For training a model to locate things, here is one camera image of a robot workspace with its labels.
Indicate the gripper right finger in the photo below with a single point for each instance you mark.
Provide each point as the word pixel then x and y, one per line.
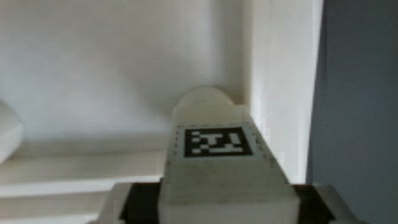
pixel 323 209

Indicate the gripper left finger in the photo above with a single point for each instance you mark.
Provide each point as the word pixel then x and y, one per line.
pixel 130 207

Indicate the white table leg with tag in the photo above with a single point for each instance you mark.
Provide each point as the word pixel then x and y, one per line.
pixel 224 185

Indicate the white square tabletop part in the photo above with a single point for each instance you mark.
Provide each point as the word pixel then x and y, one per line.
pixel 101 59

